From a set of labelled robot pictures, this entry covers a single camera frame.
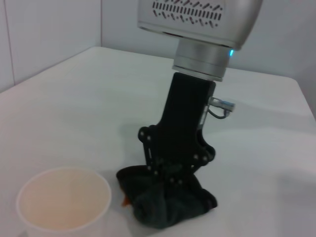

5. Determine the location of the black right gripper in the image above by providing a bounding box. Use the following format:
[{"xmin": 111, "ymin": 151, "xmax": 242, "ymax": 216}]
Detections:
[{"xmin": 138, "ymin": 71, "xmax": 217, "ymax": 189}]

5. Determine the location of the dark blue rag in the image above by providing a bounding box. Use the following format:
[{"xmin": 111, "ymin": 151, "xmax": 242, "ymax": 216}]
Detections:
[{"xmin": 116, "ymin": 165, "xmax": 218, "ymax": 229}]

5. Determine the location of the white paper cup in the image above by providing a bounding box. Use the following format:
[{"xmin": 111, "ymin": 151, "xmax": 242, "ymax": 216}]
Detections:
[{"xmin": 16, "ymin": 167, "xmax": 113, "ymax": 237}]

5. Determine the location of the right wrist cable connector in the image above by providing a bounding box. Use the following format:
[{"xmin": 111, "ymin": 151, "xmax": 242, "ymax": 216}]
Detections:
[{"xmin": 203, "ymin": 96, "xmax": 236, "ymax": 121}]

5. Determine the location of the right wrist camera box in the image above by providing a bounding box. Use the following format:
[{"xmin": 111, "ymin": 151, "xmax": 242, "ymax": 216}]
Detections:
[{"xmin": 137, "ymin": 0, "xmax": 266, "ymax": 51}]

